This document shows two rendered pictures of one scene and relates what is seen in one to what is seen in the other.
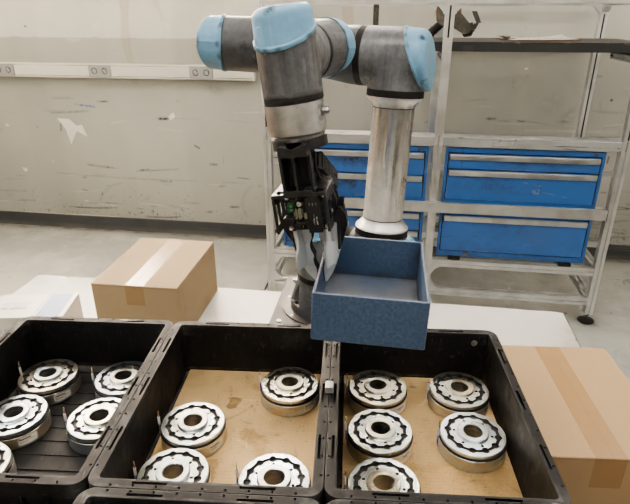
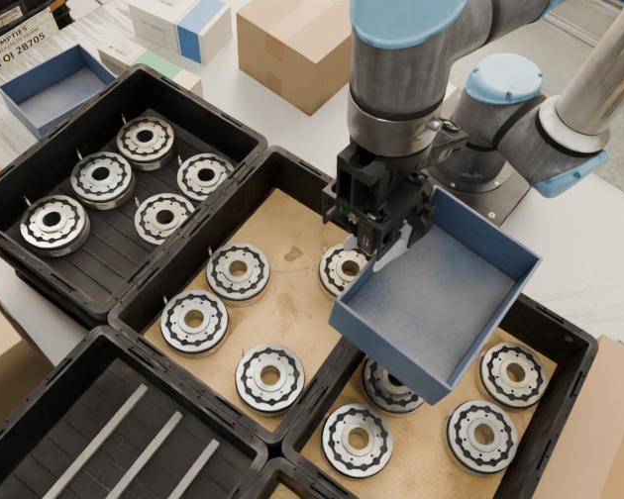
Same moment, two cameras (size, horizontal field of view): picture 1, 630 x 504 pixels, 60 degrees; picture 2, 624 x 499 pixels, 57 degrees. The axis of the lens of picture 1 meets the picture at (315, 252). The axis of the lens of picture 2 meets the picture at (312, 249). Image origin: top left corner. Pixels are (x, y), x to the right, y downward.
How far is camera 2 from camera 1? 0.44 m
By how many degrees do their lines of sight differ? 41
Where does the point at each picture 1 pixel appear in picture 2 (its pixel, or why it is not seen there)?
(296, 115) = (375, 130)
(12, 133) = not seen: outside the picture
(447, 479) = (428, 457)
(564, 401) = (615, 454)
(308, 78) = (409, 93)
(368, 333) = (381, 359)
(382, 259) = (486, 243)
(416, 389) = not seen: hidden behind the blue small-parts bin
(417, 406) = not seen: hidden behind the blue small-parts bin
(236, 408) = (291, 263)
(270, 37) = (364, 18)
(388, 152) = not seen: outside the picture
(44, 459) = (113, 233)
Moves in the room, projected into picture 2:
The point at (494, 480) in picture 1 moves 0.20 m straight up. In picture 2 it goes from (470, 485) to (527, 465)
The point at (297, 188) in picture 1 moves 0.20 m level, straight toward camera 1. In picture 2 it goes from (352, 205) to (227, 399)
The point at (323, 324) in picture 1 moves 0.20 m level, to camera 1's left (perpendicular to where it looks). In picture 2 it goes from (341, 325) to (195, 238)
